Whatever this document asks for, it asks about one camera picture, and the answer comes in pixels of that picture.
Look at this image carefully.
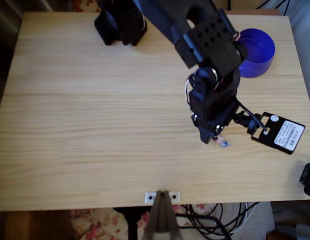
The white cushion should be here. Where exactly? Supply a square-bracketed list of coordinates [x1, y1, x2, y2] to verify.
[179, 201, 276, 240]

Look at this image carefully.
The candy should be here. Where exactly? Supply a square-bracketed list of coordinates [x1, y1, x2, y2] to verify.
[213, 134, 232, 149]

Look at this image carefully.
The black camera module on mount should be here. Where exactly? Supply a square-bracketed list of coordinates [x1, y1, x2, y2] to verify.
[233, 109, 306, 156]

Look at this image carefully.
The white cable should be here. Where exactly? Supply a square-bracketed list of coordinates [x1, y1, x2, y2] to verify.
[221, 201, 261, 235]

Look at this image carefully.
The thick black cable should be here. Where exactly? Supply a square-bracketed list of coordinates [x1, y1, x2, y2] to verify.
[175, 203, 233, 240]

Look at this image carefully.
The white metal bracket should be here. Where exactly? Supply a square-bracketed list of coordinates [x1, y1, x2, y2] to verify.
[144, 191, 181, 205]

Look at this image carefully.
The black side camera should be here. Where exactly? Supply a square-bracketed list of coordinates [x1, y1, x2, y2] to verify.
[298, 161, 310, 201]

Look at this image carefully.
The grey stand pole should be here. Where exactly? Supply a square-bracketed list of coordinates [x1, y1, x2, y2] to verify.
[142, 190, 182, 240]

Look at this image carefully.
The black stand leg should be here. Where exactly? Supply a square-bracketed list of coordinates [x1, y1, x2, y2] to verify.
[112, 206, 152, 240]

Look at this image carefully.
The purple plastic bowl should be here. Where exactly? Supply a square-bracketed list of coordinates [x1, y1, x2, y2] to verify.
[234, 27, 276, 79]

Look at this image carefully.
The floral cloth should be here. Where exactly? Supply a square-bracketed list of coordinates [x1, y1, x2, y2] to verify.
[69, 202, 211, 240]

